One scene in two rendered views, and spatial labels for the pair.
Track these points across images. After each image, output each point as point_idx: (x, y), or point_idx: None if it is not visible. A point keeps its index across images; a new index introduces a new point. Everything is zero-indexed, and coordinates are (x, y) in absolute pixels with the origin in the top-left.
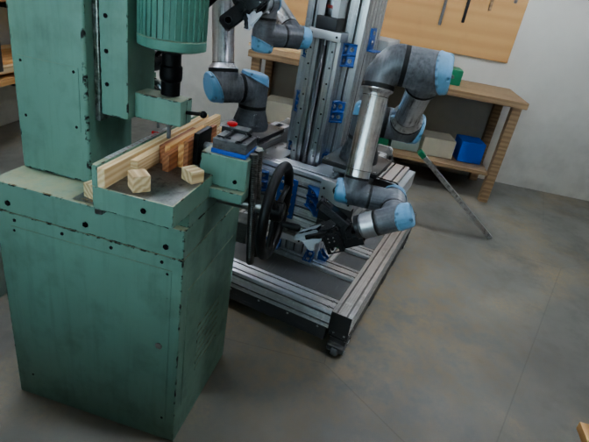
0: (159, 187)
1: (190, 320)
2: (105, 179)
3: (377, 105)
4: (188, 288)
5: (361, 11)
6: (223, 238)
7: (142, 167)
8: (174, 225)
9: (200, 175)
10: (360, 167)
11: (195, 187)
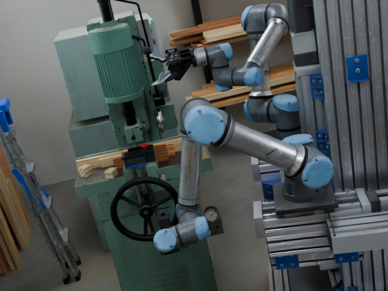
0: (93, 176)
1: (130, 265)
2: (77, 166)
3: (182, 146)
4: (116, 241)
5: (319, 44)
6: None
7: (105, 163)
8: (80, 198)
9: (109, 174)
10: (178, 193)
11: (103, 180)
